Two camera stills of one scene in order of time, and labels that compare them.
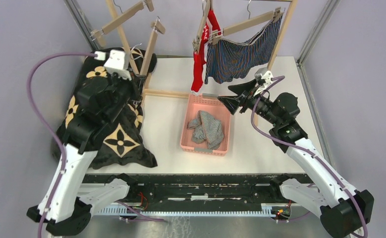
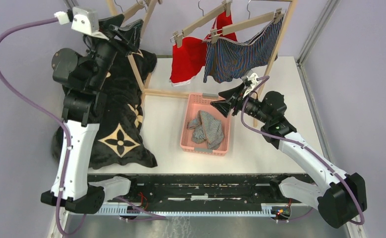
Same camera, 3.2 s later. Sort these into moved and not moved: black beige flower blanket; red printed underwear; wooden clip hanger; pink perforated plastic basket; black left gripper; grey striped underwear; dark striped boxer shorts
Moved: black left gripper; wooden clip hanger; red printed underwear
Not moved: dark striped boxer shorts; black beige flower blanket; grey striped underwear; pink perforated plastic basket
